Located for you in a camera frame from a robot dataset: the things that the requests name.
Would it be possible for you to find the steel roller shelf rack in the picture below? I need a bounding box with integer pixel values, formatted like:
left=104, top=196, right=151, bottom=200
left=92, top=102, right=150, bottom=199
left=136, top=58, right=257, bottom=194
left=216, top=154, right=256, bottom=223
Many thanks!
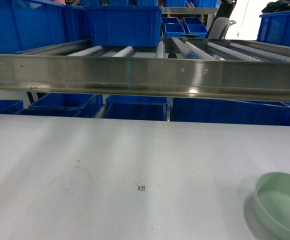
left=0, top=38, right=290, bottom=102

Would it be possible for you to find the green bowl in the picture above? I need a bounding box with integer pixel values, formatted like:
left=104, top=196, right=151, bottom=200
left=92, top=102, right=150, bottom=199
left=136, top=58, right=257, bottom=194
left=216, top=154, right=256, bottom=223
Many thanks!
left=253, top=172, right=290, bottom=240

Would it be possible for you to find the large blue bin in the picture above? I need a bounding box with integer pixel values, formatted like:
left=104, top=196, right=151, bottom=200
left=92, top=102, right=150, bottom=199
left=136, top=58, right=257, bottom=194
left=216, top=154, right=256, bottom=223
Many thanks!
left=0, top=0, right=65, bottom=54
left=84, top=5, right=162, bottom=48

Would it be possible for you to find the large blue bin left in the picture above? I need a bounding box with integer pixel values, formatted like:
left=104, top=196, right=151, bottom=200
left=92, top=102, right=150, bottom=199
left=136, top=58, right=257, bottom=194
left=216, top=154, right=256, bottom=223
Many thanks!
left=0, top=0, right=65, bottom=54

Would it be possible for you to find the small QR sticker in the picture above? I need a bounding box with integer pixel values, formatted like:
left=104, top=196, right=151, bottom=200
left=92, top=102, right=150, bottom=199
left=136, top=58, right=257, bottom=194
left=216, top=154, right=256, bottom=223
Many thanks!
left=137, top=185, right=147, bottom=192

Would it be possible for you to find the blue bin far right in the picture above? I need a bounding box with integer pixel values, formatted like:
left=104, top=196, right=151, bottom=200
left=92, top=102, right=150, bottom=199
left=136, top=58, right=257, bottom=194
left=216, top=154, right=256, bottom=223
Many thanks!
left=257, top=11, right=290, bottom=47

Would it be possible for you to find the large blue bin centre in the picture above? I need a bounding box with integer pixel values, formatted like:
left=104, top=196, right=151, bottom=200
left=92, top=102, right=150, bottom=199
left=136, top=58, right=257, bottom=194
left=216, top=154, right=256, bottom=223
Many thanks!
left=84, top=5, right=162, bottom=48

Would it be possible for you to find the grey office chair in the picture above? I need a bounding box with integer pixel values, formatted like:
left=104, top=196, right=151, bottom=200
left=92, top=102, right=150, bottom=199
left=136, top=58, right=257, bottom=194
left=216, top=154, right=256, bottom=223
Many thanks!
left=206, top=17, right=237, bottom=40

